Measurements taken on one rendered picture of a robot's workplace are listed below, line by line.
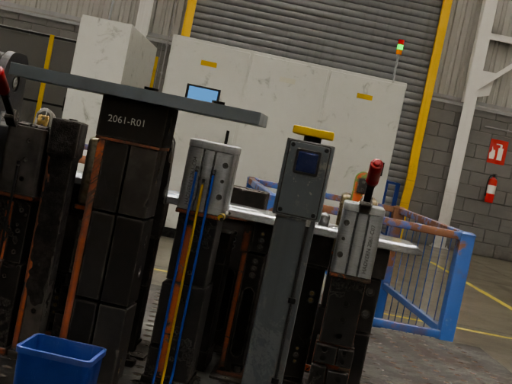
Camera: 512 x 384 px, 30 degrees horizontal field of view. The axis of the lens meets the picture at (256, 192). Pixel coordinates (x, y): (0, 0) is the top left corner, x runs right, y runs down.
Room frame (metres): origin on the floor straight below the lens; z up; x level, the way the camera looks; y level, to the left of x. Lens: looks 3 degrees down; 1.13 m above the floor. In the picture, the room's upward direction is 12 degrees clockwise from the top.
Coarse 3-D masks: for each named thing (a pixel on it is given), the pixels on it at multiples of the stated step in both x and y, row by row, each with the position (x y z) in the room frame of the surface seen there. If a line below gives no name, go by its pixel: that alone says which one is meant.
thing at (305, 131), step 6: (294, 126) 1.38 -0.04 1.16; (300, 126) 1.38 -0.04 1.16; (294, 132) 1.38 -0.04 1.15; (300, 132) 1.38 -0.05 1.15; (306, 132) 1.38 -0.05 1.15; (312, 132) 1.38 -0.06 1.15; (318, 132) 1.38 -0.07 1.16; (324, 132) 1.37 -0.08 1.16; (330, 132) 1.37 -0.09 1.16; (306, 138) 1.40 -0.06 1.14; (312, 138) 1.39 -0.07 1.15; (318, 138) 1.40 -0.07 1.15; (324, 138) 1.38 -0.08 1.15; (330, 138) 1.37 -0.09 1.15
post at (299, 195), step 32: (288, 160) 1.37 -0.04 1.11; (320, 160) 1.37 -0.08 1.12; (288, 192) 1.37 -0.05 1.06; (320, 192) 1.37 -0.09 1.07; (288, 224) 1.38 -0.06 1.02; (288, 256) 1.38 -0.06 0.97; (288, 288) 1.38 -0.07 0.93; (256, 320) 1.38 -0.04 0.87; (288, 320) 1.37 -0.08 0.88; (256, 352) 1.38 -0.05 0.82; (288, 352) 1.40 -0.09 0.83
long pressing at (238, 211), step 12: (168, 192) 1.77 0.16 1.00; (240, 216) 1.65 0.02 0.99; (252, 216) 1.65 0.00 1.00; (264, 216) 1.65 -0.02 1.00; (324, 228) 1.65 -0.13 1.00; (336, 228) 1.75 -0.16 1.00; (384, 240) 1.64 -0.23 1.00; (396, 240) 1.73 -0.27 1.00; (408, 252) 1.63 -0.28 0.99; (420, 252) 1.65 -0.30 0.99
